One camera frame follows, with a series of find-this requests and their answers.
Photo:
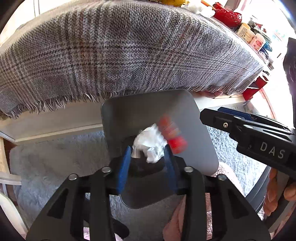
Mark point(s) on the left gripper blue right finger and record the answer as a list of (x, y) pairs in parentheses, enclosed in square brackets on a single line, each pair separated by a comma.
[(172, 169)]

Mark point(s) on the orange carrot toy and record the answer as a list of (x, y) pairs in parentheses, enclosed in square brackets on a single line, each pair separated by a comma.
[(207, 4)]

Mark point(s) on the grey trash bin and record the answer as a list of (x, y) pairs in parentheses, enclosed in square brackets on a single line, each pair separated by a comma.
[(176, 115)]

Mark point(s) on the small red box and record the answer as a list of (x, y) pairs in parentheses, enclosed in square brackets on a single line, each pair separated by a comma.
[(254, 87)]

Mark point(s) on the yellow cap lotion bottle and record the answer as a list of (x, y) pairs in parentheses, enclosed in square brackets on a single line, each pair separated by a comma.
[(245, 33)]

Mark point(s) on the pink label white bottle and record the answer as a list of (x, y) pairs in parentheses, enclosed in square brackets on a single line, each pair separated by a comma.
[(257, 42)]

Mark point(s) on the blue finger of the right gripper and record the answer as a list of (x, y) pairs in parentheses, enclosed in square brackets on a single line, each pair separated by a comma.
[(222, 121), (237, 113)]

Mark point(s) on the right human hand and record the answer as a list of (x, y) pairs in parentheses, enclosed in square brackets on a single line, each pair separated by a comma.
[(270, 202)]

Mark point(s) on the red plastic basket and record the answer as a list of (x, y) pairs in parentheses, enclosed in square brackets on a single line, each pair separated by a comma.
[(227, 17)]

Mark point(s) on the red snack wrapper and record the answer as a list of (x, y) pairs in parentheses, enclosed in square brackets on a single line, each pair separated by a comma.
[(172, 134)]

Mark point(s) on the grey plaid tablecloth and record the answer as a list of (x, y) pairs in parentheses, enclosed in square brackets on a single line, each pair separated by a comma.
[(89, 50)]

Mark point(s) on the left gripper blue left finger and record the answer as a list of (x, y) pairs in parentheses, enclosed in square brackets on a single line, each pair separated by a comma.
[(122, 172)]

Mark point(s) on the white tissue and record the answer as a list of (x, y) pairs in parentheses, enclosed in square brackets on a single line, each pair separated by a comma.
[(151, 143)]

